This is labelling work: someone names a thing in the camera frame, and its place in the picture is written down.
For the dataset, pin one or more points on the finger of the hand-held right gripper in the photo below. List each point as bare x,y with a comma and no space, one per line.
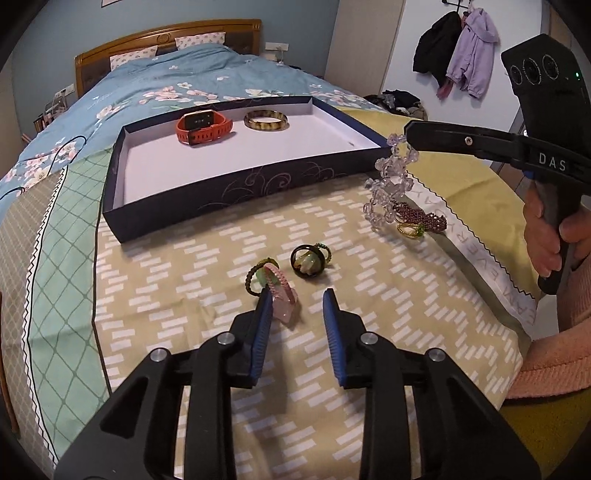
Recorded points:
461,141

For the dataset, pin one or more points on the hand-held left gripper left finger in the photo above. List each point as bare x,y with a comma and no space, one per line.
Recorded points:
262,325

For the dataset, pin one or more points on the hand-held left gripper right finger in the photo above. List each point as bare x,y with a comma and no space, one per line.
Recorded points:
330,325

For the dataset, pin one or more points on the dark blue jewelry tray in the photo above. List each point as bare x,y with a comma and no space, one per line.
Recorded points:
207,159

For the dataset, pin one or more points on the person's right forearm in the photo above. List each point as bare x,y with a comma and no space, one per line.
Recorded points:
558,364

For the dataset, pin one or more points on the person's right hand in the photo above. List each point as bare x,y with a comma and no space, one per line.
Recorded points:
540,235

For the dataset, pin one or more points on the pile of dark clothes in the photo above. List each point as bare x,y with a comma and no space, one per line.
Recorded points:
399,101

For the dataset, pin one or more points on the patchwork bed blanket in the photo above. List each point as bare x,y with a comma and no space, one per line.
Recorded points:
207,272

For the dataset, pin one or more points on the purple jacket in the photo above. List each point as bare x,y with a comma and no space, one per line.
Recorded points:
475,50

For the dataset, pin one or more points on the black jacket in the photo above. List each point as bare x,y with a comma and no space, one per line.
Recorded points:
434,50

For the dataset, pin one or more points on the tortoiseshell bangle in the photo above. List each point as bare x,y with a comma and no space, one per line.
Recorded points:
265,125

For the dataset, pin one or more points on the orange smartwatch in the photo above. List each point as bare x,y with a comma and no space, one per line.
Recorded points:
205,133

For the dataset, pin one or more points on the blue floral duvet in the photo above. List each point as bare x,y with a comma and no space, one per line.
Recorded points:
138,97

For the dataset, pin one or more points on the white patterned pillow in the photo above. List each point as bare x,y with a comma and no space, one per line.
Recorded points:
198,41
134,56

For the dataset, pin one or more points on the nightstand clutter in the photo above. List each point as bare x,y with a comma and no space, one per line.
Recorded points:
51,113

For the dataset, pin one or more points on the wooden bed headboard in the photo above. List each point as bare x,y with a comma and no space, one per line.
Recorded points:
138,39

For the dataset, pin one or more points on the white wall socket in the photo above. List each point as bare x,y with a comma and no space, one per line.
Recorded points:
67,90
277,46

